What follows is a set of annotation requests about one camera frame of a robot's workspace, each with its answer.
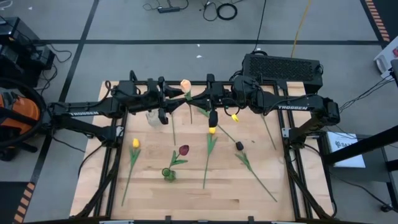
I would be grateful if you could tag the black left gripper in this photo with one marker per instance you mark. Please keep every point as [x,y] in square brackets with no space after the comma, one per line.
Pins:
[146,105]

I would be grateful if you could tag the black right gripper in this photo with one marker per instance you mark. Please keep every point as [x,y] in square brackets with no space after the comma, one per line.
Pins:
[212,118]

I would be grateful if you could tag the yellow artificial tulip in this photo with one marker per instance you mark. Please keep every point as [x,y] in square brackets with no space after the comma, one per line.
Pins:
[212,130]
[136,143]

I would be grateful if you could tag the black artificial tulip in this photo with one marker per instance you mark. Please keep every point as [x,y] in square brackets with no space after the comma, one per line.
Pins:
[269,132]
[239,146]

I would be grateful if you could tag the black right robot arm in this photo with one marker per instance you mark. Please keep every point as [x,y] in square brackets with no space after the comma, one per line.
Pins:
[311,102]

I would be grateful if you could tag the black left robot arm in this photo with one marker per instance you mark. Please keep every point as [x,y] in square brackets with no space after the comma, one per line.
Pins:
[93,107]

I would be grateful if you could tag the clear glass vase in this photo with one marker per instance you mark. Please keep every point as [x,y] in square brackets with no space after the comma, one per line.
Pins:
[153,119]

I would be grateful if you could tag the green glass vase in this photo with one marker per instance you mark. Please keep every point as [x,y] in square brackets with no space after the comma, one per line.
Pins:
[170,177]

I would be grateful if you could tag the black perforated control box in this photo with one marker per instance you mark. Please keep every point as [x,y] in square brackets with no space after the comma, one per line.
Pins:
[280,68]

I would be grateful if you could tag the black power strip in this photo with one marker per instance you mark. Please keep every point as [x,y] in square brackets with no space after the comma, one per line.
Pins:
[168,9]

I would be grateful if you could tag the orange and black vacuum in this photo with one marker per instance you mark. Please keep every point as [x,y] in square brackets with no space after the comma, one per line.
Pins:
[21,109]

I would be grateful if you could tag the white printed sheet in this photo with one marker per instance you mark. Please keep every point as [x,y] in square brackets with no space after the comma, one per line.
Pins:
[345,152]

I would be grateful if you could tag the black equipment case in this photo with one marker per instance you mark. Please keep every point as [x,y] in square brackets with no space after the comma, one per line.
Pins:
[18,40]

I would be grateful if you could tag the black metal stand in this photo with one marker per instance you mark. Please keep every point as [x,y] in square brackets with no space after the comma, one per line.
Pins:
[367,144]

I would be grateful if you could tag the white box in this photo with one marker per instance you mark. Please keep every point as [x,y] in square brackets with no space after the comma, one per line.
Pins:
[384,60]

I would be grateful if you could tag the black mat with striped edge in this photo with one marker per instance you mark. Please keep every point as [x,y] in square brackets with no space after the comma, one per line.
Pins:
[390,15]
[9,205]

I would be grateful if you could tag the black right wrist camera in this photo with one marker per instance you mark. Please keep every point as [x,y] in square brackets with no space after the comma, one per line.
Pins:
[222,91]

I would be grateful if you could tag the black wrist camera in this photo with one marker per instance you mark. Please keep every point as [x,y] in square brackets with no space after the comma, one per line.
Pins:
[222,91]
[152,90]

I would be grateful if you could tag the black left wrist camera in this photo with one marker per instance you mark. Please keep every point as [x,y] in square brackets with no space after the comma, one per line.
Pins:
[152,90]

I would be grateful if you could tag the black frame hook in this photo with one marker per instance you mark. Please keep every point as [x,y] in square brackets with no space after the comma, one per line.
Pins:
[133,75]

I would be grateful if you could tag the silver metal bracket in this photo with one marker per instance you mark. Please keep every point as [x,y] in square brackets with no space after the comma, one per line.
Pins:
[116,222]

